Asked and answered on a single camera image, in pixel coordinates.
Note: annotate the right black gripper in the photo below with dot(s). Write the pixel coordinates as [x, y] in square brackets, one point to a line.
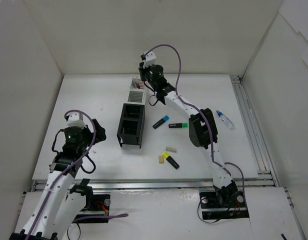
[143, 73]

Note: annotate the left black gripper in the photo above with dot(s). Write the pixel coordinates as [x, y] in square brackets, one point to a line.
[98, 131]

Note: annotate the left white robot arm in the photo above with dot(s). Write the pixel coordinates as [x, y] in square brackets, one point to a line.
[61, 200]

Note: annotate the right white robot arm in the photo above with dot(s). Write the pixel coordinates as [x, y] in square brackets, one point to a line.
[202, 130]

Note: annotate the white two-slot container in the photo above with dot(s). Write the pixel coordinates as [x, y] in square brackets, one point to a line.
[137, 96]

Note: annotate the black two-slot container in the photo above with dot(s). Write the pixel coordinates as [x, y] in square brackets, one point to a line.
[131, 125]

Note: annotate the blue cap highlighter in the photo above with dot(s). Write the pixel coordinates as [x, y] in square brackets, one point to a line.
[160, 122]

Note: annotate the green cap highlighter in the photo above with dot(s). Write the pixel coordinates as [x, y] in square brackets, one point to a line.
[178, 125]

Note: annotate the small tan eraser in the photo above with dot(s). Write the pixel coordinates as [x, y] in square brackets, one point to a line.
[161, 159]

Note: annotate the yellow cap highlighter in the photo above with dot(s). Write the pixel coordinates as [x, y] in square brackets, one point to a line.
[170, 160]

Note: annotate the long beige eraser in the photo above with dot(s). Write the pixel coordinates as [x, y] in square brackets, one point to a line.
[171, 149]

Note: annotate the clear blue-tip glue bottle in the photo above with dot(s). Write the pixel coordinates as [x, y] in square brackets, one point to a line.
[225, 120]

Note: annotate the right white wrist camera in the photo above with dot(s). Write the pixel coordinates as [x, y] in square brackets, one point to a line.
[148, 59]

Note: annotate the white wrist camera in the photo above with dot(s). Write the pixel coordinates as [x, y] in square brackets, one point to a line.
[75, 119]
[148, 59]

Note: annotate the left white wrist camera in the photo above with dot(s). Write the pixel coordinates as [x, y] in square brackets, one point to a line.
[75, 119]

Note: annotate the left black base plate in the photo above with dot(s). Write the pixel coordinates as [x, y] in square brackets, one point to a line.
[99, 206]

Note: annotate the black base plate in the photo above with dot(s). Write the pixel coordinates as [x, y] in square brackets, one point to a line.
[99, 206]
[211, 211]

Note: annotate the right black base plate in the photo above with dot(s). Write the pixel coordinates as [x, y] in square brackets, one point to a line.
[211, 211]

